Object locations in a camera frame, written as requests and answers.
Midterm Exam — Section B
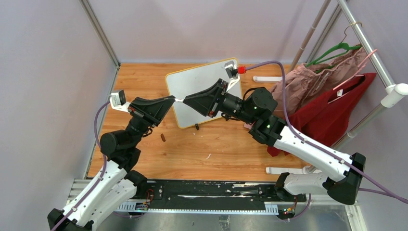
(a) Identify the metal clothes rack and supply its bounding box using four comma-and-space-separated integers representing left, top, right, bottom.
253, 0, 408, 180

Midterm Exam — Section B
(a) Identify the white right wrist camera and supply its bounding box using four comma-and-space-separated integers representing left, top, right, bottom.
224, 61, 240, 92

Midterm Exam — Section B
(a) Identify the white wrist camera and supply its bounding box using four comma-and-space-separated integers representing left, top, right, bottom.
110, 90, 130, 112
224, 61, 240, 92

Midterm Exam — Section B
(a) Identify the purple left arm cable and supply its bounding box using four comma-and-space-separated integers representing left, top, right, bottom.
51, 101, 112, 231

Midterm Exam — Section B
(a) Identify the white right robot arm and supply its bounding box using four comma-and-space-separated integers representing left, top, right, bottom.
183, 79, 366, 205

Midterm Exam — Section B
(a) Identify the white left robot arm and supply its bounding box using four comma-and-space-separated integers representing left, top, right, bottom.
47, 95, 176, 231

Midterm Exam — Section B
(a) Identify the red garment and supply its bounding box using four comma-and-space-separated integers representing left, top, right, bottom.
286, 73, 377, 147

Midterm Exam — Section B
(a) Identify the pink garment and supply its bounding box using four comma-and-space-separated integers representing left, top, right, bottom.
270, 48, 368, 118

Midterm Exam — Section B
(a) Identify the yellow framed whiteboard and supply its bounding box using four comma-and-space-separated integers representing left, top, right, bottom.
165, 57, 239, 129

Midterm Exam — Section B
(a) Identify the pink clothes hanger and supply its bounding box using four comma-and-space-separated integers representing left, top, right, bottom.
328, 49, 377, 104

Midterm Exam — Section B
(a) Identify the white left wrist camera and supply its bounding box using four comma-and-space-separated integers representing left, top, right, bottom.
110, 90, 130, 112

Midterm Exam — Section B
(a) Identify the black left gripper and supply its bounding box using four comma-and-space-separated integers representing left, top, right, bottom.
126, 96, 176, 148

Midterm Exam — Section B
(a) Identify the green clothes hanger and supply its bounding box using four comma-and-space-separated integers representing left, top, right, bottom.
305, 22, 364, 67

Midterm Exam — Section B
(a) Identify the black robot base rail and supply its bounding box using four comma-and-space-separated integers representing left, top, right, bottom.
65, 178, 359, 220

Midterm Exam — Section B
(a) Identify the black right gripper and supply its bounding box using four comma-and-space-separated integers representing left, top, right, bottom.
183, 79, 256, 126

